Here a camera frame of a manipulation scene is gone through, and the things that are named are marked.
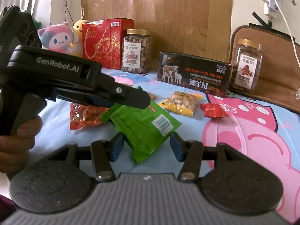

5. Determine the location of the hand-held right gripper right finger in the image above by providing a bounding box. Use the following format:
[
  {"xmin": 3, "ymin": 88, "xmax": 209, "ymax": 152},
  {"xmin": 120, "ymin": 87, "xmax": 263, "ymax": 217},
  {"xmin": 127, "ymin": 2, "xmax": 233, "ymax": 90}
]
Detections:
[{"xmin": 170, "ymin": 132, "xmax": 246, "ymax": 183}]

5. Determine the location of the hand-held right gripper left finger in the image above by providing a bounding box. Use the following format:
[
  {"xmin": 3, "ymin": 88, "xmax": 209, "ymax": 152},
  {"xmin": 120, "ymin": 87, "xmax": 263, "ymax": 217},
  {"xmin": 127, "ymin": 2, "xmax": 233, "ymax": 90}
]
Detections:
[{"xmin": 46, "ymin": 133, "xmax": 124, "ymax": 183}]

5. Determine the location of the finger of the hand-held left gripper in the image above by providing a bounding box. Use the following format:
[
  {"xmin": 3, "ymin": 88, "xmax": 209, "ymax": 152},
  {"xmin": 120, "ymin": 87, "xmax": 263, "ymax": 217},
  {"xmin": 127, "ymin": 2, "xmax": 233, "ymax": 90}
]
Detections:
[
  {"xmin": 89, "ymin": 71, "xmax": 151, "ymax": 110},
  {"xmin": 50, "ymin": 89, "xmax": 111, "ymax": 107}
]

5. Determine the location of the green snack packet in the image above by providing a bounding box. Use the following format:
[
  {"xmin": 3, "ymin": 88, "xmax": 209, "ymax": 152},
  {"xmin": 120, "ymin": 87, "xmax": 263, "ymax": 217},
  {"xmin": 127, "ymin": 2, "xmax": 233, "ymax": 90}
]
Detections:
[{"xmin": 100, "ymin": 85, "xmax": 181, "ymax": 165}]

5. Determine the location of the person's left hand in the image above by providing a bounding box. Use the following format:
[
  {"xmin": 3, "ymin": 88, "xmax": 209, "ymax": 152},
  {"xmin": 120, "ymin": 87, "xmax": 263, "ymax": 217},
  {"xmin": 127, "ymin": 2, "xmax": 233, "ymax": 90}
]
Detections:
[{"xmin": 0, "ymin": 117, "xmax": 44, "ymax": 176}]

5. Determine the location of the small clear nut packet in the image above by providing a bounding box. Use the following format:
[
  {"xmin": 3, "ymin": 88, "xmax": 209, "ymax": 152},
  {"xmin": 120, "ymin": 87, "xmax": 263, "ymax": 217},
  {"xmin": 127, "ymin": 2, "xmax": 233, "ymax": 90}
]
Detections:
[{"xmin": 142, "ymin": 92, "xmax": 160, "ymax": 102}]

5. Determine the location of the red clear snack packet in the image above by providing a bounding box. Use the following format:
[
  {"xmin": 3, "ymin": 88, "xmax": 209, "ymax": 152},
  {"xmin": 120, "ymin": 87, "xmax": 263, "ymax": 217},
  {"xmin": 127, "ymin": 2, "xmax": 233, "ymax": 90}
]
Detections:
[{"xmin": 70, "ymin": 102, "xmax": 109, "ymax": 130}]

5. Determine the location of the pink plush toy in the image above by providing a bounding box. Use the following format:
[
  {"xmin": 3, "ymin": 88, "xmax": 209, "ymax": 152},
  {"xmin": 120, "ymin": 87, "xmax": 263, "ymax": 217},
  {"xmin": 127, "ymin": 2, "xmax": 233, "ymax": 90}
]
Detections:
[{"xmin": 37, "ymin": 22, "xmax": 79, "ymax": 55}]

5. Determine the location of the cashew jar with gold lid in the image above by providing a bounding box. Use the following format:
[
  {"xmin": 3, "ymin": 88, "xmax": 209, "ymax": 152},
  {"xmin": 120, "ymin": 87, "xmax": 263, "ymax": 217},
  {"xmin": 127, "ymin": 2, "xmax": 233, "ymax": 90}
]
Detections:
[{"xmin": 121, "ymin": 29, "xmax": 153, "ymax": 74}]

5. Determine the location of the yellow nut packet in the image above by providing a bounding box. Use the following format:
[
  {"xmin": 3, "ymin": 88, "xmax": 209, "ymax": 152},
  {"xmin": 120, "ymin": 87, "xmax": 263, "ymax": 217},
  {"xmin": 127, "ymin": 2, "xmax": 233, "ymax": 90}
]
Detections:
[{"xmin": 158, "ymin": 91, "xmax": 204, "ymax": 117}]

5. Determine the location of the small red candy packet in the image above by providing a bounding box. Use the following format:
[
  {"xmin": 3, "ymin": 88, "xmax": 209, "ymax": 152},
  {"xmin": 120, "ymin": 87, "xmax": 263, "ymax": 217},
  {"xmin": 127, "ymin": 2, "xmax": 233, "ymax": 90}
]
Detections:
[{"xmin": 200, "ymin": 103, "xmax": 229, "ymax": 120}]

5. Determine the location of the printed blanket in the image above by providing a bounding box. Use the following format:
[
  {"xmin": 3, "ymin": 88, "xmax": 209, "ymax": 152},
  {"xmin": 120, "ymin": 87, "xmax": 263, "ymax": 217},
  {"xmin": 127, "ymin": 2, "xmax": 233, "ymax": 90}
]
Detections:
[{"xmin": 0, "ymin": 67, "xmax": 300, "ymax": 218}]

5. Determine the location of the red gift box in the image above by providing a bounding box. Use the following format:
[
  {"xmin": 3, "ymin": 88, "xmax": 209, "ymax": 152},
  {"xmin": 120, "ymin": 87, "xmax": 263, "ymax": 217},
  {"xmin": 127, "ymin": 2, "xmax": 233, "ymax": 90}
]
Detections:
[{"xmin": 82, "ymin": 18, "xmax": 135, "ymax": 70}]

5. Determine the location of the yellow plush toy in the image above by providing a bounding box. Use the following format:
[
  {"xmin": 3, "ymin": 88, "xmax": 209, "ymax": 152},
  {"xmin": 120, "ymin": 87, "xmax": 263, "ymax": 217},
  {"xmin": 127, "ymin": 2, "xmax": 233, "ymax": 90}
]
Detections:
[{"xmin": 69, "ymin": 8, "xmax": 91, "ymax": 57}]

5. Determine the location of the black box with sheep print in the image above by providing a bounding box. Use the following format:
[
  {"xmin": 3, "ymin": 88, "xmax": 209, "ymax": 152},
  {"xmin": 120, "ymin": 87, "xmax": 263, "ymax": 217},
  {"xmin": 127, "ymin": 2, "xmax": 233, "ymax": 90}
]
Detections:
[{"xmin": 157, "ymin": 52, "xmax": 232, "ymax": 98}]

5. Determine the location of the brown wooden board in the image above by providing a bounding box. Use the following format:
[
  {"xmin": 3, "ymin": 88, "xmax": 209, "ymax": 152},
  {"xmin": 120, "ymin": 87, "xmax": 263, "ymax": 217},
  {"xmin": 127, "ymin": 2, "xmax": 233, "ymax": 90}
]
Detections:
[{"xmin": 81, "ymin": 0, "xmax": 232, "ymax": 72}]

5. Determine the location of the pecan jar with clear lid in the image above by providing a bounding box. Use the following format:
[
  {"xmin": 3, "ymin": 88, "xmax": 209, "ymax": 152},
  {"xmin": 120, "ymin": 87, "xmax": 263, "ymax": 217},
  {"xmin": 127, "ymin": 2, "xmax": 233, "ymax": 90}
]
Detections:
[{"xmin": 231, "ymin": 38, "xmax": 263, "ymax": 95}]

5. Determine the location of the brown heating cushion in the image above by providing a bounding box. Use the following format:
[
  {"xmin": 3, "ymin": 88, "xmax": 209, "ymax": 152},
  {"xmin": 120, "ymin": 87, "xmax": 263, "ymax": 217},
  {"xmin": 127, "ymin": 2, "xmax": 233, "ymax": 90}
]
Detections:
[{"xmin": 228, "ymin": 25, "xmax": 300, "ymax": 96}]

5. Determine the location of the white power strip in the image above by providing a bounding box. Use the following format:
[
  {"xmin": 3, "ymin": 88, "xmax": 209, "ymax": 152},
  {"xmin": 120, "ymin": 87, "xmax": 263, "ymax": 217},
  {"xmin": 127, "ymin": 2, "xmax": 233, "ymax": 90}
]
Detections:
[{"xmin": 264, "ymin": 0, "xmax": 280, "ymax": 21}]

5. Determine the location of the black wall cable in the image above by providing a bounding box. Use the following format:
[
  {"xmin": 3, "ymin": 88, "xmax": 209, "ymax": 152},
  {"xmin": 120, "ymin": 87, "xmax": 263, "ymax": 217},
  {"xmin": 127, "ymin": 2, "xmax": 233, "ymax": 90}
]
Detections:
[{"xmin": 63, "ymin": 0, "xmax": 74, "ymax": 27}]

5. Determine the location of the white cable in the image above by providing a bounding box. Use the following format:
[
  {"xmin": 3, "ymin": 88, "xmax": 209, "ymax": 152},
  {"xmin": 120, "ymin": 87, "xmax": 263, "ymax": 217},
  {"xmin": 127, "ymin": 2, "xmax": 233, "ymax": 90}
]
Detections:
[{"xmin": 269, "ymin": 0, "xmax": 300, "ymax": 94}]

